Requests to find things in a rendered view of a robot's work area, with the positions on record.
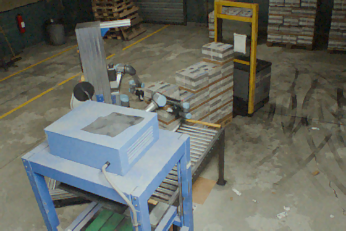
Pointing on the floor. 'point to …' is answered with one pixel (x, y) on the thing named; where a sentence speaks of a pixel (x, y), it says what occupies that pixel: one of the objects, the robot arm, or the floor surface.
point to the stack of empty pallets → (107, 13)
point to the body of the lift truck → (262, 79)
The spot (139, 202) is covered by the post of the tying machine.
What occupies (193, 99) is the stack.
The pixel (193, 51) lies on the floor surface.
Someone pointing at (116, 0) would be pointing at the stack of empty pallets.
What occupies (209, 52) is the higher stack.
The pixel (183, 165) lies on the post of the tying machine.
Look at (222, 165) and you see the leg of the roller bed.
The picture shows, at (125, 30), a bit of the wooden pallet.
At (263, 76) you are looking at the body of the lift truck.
